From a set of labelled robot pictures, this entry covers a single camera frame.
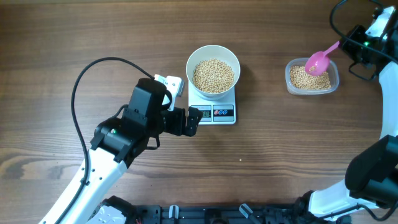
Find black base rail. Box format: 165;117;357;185
90;195;352;224

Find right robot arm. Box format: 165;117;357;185
290;16;397;223

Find white bowl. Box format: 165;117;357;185
186;45;241;98

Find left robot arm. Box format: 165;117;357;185
41;75;201;223

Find white digital kitchen scale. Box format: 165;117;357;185
188;84;237;125

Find clear plastic container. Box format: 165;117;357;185
285;58;340;95

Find left black cable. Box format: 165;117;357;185
54;57;156;224

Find pile of soybeans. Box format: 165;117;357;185
289;66;331;90

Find pink measuring scoop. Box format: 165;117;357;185
305;41;340;77

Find soybeans in white bowl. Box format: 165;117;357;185
193;58;234;93

